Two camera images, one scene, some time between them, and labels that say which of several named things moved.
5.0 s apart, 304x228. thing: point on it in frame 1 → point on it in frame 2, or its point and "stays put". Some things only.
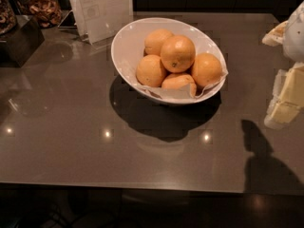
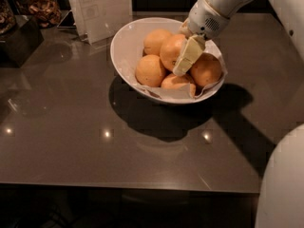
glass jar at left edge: (9, 18) stays put
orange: (178, 54) stays put
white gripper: (294, 37) → (205, 20)
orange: (206, 69) stays put
